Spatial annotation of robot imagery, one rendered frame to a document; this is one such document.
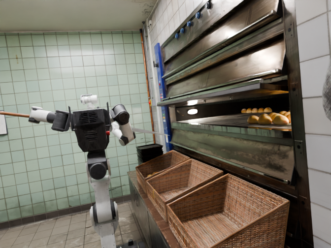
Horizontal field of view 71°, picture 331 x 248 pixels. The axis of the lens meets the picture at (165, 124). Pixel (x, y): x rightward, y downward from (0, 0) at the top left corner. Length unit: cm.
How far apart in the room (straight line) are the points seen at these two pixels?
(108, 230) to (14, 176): 212
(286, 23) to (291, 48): 11
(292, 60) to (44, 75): 314
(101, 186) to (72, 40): 240
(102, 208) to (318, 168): 140
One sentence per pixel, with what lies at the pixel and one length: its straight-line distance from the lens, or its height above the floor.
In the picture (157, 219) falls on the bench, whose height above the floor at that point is 58.
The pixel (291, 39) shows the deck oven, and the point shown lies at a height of 159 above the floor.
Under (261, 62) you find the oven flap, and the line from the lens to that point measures 134.
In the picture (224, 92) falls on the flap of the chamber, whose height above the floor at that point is 140.
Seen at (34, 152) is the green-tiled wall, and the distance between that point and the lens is 368.
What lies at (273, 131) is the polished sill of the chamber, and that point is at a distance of 131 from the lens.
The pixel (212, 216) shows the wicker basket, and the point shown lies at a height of 59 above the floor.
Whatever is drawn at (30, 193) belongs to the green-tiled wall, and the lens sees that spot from 381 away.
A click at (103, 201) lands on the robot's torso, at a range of 188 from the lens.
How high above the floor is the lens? 135
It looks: 4 degrees down
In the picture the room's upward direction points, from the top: 7 degrees counter-clockwise
